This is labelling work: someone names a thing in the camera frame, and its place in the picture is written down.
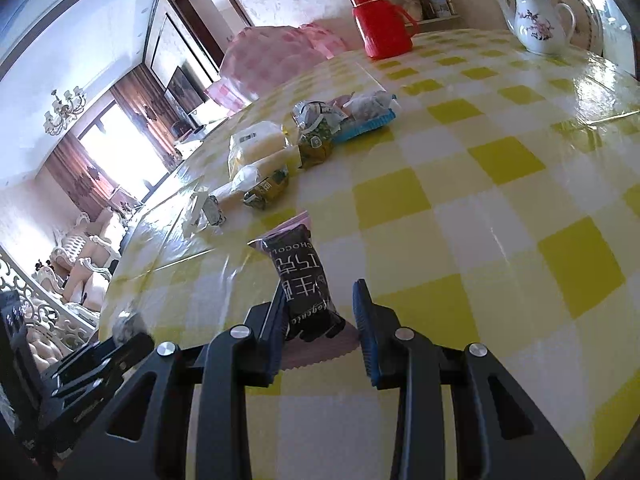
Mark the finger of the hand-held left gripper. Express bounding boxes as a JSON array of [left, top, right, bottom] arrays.
[[50, 367, 134, 413], [52, 332, 156, 381]]

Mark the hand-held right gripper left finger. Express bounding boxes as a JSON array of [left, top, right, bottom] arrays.
[[62, 287, 291, 480]]

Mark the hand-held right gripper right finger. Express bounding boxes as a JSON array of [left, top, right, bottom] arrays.
[[352, 279, 586, 480]]

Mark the black and pink chocolate packet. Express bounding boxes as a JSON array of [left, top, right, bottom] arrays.
[[247, 211, 362, 372]]

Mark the white cake clear packet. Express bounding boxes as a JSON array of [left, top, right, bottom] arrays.
[[210, 152, 288, 201]]

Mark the tan leather ornate chair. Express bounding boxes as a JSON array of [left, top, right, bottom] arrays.
[[0, 245, 98, 376]]

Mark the cream leather sofa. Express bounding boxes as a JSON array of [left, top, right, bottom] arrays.
[[32, 212, 123, 306]]

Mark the cow print snack packet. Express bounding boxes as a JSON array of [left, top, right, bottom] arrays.
[[192, 192, 226, 228]]

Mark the brown patterned curtain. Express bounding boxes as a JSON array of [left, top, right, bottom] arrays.
[[45, 135, 113, 221], [110, 67, 176, 161]]

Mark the yellow cake clear packet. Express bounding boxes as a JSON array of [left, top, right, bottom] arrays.
[[228, 121, 293, 176]]

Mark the blue tray snack packet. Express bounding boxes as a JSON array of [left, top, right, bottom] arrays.
[[332, 89, 398, 143]]

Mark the white and green snack packet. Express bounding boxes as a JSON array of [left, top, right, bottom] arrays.
[[291, 100, 346, 133]]

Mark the crystal chandelier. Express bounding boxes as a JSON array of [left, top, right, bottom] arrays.
[[44, 87, 87, 136]]

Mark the flat screen television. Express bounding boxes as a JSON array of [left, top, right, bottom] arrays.
[[166, 65, 207, 111]]

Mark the pink checked cloth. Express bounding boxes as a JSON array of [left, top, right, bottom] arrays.
[[204, 24, 348, 111]]

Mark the red thermos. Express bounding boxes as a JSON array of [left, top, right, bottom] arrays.
[[347, 0, 420, 59]]

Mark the white floral teapot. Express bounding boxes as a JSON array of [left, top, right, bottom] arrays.
[[494, 0, 577, 56]]

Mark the white ornate chair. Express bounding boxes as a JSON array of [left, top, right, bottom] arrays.
[[505, 0, 606, 53]]

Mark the framed wall panel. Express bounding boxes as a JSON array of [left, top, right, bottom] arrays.
[[144, 0, 221, 86]]

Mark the dark wooden door frame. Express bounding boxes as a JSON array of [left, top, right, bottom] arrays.
[[172, 0, 253, 68]]

